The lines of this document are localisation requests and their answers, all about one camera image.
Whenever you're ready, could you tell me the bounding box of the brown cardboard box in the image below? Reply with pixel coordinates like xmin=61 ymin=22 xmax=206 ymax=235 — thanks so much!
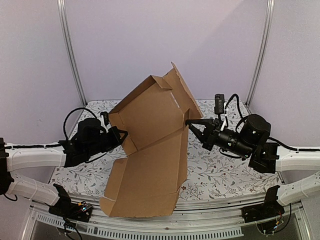
xmin=99 ymin=66 xmax=203 ymax=218

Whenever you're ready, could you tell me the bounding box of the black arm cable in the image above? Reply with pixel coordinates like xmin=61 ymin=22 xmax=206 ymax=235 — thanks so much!
xmin=224 ymin=93 xmax=320 ymax=153
xmin=61 ymin=107 xmax=100 ymax=141

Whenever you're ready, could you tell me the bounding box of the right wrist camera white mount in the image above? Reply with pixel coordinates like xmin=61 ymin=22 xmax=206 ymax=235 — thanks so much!
xmin=214 ymin=93 xmax=229 ymax=131

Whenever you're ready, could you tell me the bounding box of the floral patterned table mat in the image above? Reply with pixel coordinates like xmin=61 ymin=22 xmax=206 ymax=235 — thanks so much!
xmin=48 ymin=99 xmax=285 ymax=204

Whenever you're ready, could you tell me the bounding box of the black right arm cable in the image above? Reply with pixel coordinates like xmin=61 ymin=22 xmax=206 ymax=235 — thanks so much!
xmin=224 ymin=93 xmax=320 ymax=153

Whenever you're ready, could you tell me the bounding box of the aluminium frame post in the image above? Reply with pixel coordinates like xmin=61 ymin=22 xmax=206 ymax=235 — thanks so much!
xmin=245 ymin=0 xmax=275 ymax=108
xmin=56 ymin=0 xmax=88 ymax=106

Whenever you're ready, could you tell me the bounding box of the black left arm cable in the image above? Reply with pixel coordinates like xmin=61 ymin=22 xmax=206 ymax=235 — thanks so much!
xmin=61 ymin=107 xmax=100 ymax=141

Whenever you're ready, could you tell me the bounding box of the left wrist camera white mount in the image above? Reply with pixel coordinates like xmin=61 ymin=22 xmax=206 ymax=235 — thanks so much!
xmin=99 ymin=111 xmax=109 ymax=126

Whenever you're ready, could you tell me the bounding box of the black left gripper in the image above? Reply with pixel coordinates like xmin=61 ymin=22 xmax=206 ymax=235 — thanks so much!
xmin=85 ymin=126 xmax=128 ymax=158

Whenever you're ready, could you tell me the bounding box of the right aluminium frame post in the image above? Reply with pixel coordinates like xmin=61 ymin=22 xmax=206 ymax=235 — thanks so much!
xmin=245 ymin=0 xmax=275 ymax=108

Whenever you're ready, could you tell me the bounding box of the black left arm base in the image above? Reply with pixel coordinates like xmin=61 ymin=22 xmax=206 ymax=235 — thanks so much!
xmin=48 ymin=183 xmax=93 ymax=223

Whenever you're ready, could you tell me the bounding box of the left aluminium frame post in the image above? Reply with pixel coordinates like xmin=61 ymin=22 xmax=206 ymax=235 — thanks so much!
xmin=56 ymin=0 xmax=88 ymax=106

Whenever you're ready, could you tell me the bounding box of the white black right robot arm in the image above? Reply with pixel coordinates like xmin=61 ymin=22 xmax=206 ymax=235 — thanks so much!
xmin=185 ymin=114 xmax=320 ymax=218

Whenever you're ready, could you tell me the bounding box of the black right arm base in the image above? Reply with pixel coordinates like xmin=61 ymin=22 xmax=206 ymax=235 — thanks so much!
xmin=241 ymin=185 xmax=285 ymax=223

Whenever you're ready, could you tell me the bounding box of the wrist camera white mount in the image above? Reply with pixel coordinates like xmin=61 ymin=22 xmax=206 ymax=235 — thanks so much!
xmin=99 ymin=111 xmax=109 ymax=126
xmin=214 ymin=93 xmax=229 ymax=131

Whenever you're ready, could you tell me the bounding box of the aluminium front rail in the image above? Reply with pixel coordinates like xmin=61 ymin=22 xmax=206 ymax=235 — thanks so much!
xmin=21 ymin=194 xmax=313 ymax=240

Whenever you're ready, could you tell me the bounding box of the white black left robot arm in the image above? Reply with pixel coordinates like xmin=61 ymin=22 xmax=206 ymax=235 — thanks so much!
xmin=0 ymin=118 xmax=128 ymax=217

